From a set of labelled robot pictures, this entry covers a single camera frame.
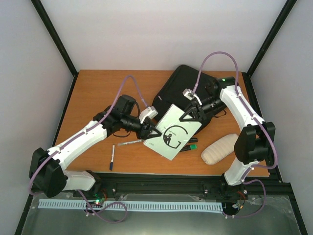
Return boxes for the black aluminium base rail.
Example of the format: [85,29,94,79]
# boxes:
[29,170,295,202]

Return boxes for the clear silver pen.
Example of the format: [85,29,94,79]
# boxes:
[117,140,142,146]

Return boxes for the light blue cable duct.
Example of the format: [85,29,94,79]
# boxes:
[38,199,223,213]

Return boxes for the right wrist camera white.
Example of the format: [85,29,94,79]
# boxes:
[182,89,202,106]

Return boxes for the grey notebook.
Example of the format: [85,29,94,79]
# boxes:
[143,104,201,160]

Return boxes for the beige ribbed pencil pouch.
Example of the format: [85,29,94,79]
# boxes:
[201,134,238,165]

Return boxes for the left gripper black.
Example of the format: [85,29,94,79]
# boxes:
[123,116,162,141]

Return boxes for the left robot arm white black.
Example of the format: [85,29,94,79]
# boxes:
[29,95,161,198]

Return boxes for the black student backpack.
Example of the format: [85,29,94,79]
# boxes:
[152,65,226,135]

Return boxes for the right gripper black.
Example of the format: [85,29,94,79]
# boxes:
[179,95,226,121]

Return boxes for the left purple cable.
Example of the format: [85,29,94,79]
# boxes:
[29,75,154,224]

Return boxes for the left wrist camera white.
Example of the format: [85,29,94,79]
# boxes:
[139,106,158,124]

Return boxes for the left black frame post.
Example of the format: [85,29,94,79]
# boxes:
[30,0,79,77]

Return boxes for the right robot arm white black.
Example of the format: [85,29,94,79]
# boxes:
[179,77,278,197]

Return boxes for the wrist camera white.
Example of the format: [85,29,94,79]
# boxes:
[182,89,202,106]
[139,106,158,124]

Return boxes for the right black frame post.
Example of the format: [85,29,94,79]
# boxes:
[246,0,298,75]

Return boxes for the blue whiteboard marker pen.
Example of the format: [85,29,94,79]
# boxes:
[109,144,115,171]

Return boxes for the black frame post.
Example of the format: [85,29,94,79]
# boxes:
[246,0,298,75]
[30,0,79,77]

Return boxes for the green lit circuit board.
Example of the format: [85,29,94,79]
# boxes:
[94,195,107,205]

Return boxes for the purple cable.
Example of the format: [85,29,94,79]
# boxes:
[193,50,278,219]
[29,75,154,224]

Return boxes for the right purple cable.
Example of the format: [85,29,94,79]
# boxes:
[193,50,278,219]

